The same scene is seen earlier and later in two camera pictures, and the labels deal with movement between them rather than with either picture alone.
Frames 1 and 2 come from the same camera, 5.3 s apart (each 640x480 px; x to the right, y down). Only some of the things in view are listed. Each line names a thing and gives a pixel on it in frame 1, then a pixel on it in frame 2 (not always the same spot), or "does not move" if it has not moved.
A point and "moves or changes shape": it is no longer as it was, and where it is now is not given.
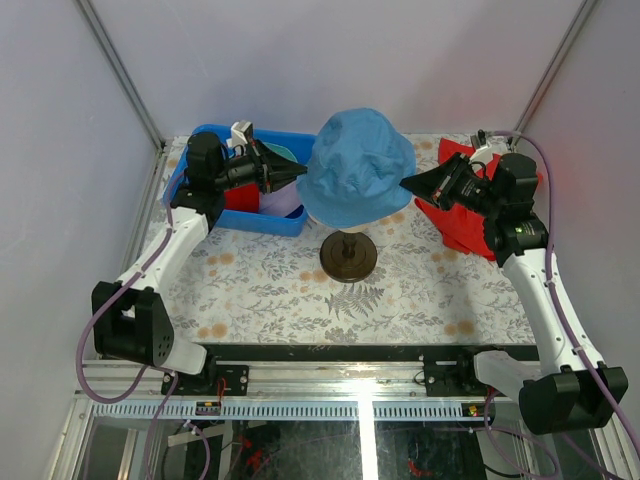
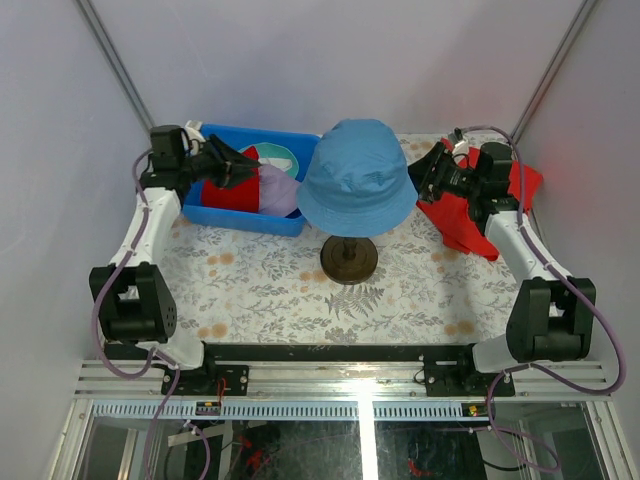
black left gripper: x=280 y=170 to x=236 y=168
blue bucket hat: x=356 y=166 moves or changes shape
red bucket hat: x=246 y=197 does not move
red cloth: x=462 y=225 does not move
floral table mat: x=425 y=288 does not move
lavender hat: x=281 y=202 does not move
